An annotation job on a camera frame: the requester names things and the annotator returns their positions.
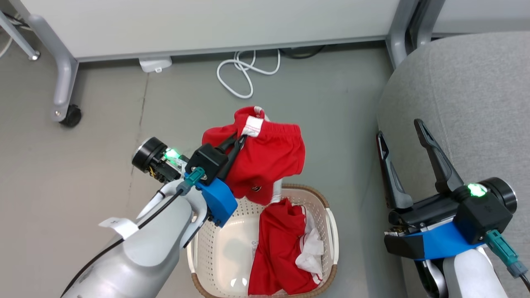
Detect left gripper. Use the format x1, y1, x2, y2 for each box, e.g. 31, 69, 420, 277
132, 133, 248, 185

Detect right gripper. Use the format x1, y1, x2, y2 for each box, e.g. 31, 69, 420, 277
377, 119, 518, 230

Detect red shorts with white waistband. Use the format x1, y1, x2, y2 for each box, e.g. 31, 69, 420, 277
202, 106, 306, 206

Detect red garment with white lining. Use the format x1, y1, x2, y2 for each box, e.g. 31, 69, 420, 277
248, 198, 325, 296

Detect grey fabric sofa seat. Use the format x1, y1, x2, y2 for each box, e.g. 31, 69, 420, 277
376, 31, 530, 298

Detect cream perforated laundry basket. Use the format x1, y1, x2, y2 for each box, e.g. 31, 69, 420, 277
186, 183, 339, 298

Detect white power adapter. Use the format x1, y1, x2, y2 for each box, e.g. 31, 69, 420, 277
139, 57, 173, 73

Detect white desk panel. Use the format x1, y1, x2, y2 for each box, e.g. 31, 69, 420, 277
431, 0, 530, 38
21, 0, 402, 62

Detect white tape label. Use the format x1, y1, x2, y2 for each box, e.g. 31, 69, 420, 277
99, 216, 139, 240

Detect straight grey desk leg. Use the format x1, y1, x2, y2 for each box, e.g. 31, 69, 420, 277
410, 0, 446, 48
385, 0, 419, 69

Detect black caster wheel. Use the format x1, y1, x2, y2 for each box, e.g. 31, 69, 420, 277
60, 104, 82, 127

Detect curved grey desk leg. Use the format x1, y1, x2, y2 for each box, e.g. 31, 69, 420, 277
27, 14, 79, 123

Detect thin grey desk leg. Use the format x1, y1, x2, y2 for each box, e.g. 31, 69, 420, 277
0, 10, 41, 61

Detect blue left camera mount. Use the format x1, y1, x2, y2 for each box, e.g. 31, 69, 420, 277
195, 178, 239, 228

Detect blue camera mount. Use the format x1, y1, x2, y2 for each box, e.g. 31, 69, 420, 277
384, 221, 487, 261
195, 178, 239, 228

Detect blue right camera mount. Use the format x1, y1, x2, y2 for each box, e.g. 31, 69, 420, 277
384, 221, 487, 261

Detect coiled white cable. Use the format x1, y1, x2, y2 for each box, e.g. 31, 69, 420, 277
216, 50, 281, 99

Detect thick black floor cable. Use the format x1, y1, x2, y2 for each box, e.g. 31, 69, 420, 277
279, 45, 325, 59

